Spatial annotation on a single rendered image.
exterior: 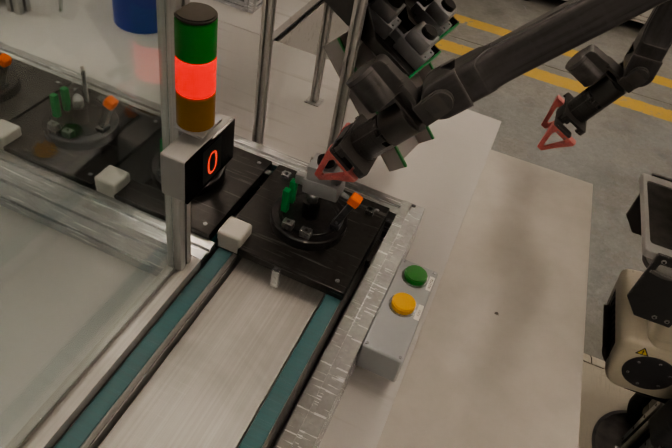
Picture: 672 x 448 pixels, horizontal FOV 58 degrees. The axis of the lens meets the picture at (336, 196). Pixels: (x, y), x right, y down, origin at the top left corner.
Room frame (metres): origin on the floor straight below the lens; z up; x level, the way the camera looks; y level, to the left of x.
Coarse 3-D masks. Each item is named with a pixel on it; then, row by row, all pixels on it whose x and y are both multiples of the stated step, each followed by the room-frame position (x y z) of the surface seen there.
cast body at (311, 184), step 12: (312, 168) 0.78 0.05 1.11; (324, 168) 0.78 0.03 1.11; (336, 168) 0.79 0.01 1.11; (300, 180) 0.80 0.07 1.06; (312, 180) 0.78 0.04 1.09; (324, 180) 0.77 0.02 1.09; (336, 180) 0.79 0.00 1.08; (312, 192) 0.78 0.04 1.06; (324, 192) 0.77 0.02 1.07; (336, 192) 0.77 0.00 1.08
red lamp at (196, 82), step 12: (180, 60) 0.62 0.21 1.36; (216, 60) 0.64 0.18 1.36; (180, 72) 0.62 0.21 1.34; (192, 72) 0.62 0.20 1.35; (204, 72) 0.62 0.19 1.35; (180, 84) 0.62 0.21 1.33; (192, 84) 0.62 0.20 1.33; (204, 84) 0.62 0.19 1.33; (192, 96) 0.62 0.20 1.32; (204, 96) 0.62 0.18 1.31
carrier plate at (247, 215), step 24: (288, 168) 0.93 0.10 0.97; (264, 192) 0.85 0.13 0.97; (240, 216) 0.77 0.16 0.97; (264, 216) 0.79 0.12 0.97; (360, 216) 0.84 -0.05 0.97; (384, 216) 0.85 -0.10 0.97; (264, 240) 0.73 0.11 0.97; (360, 240) 0.78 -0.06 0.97; (264, 264) 0.69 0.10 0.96; (288, 264) 0.69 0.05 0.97; (312, 264) 0.70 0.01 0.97; (336, 264) 0.71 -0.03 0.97; (360, 264) 0.73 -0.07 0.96; (336, 288) 0.66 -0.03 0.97
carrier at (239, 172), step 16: (240, 160) 0.93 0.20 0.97; (256, 160) 0.94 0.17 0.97; (224, 176) 0.87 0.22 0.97; (240, 176) 0.88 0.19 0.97; (256, 176) 0.89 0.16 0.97; (208, 192) 0.81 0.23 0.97; (224, 192) 0.83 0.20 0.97; (240, 192) 0.83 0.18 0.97; (192, 208) 0.77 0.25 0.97; (208, 208) 0.78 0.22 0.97; (224, 208) 0.78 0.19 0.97; (192, 224) 0.73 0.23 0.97; (208, 224) 0.74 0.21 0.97
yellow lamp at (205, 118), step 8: (176, 96) 0.63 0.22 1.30; (176, 104) 0.63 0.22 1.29; (184, 104) 0.62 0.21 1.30; (192, 104) 0.62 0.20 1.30; (200, 104) 0.62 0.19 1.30; (208, 104) 0.63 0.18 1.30; (176, 112) 0.63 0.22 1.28; (184, 112) 0.62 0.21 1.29; (192, 112) 0.62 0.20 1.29; (200, 112) 0.62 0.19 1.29; (208, 112) 0.63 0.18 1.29; (176, 120) 0.63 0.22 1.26; (184, 120) 0.62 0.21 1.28; (192, 120) 0.62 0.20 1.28; (200, 120) 0.62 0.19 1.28; (208, 120) 0.63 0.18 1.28; (184, 128) 0.62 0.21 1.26; (192, 128) 0.62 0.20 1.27; (200, 128) 0.62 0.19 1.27; (208, 128) 0.63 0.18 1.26
